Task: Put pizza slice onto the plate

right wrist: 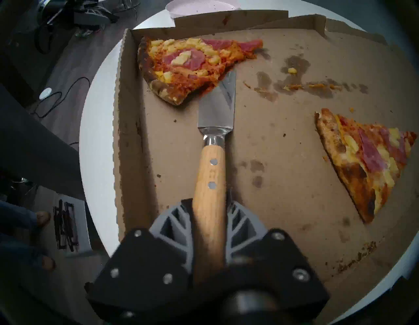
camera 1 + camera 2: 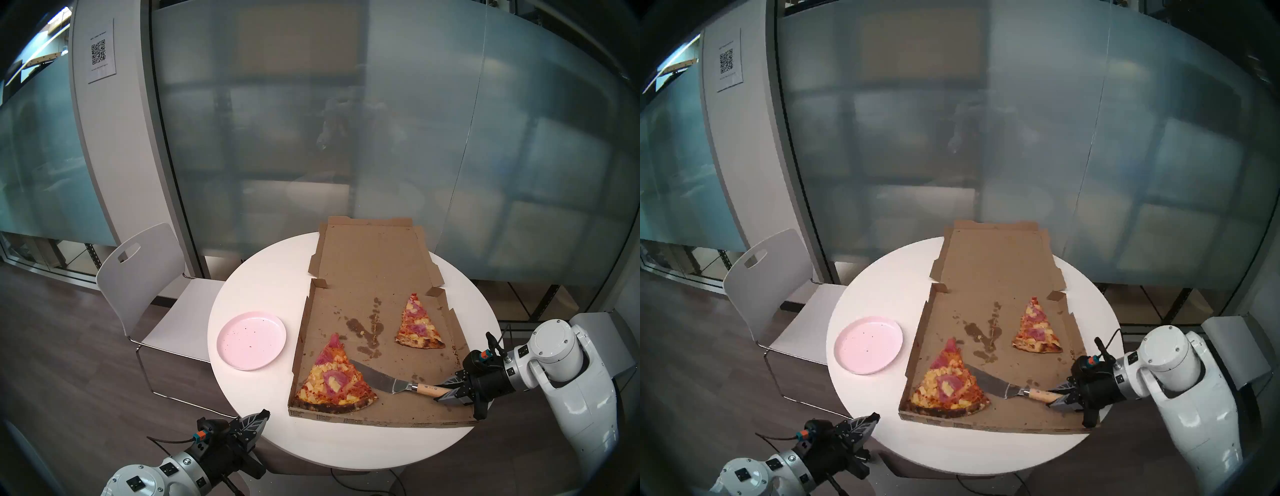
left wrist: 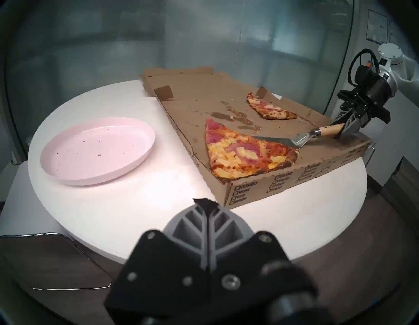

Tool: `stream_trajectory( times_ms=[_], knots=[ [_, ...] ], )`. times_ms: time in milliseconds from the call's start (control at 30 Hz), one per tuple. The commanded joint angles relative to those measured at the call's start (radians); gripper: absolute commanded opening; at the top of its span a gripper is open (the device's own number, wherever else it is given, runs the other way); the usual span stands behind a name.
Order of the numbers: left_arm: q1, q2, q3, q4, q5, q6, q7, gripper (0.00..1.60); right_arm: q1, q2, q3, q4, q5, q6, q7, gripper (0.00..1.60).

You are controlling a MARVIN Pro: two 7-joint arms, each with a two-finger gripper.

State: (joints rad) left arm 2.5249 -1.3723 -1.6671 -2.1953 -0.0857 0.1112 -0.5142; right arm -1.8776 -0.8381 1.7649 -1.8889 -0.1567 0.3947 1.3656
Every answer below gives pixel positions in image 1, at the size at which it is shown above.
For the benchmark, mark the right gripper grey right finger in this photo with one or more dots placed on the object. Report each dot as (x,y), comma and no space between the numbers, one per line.
(275,262)

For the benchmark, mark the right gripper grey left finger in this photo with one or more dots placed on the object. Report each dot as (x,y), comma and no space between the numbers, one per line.
(147,272)

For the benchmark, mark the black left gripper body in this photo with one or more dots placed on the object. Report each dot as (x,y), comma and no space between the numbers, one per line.
(55,9)

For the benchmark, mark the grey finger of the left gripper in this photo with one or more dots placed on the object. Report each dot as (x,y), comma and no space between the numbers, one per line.
(95,17)

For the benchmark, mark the large ham pineapple pizza slice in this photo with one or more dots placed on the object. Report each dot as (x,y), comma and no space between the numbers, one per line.
(183,65)

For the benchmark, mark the open brown cardboard pizza box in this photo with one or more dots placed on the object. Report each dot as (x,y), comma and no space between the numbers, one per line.
(288,183)

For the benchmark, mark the pink plastic plate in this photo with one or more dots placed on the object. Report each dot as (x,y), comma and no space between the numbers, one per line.
(196,8)

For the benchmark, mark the small ham pineapple pizza slice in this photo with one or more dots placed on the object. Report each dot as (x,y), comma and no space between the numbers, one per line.
(363,160)

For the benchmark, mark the white tray with black parts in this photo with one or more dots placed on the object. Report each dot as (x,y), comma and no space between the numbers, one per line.
(81,222)

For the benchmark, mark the white round floor puck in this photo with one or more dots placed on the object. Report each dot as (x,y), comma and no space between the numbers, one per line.
(45,93)

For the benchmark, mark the person leg in jeans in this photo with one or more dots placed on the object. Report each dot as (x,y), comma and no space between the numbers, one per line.
(23,252)
(19,216)

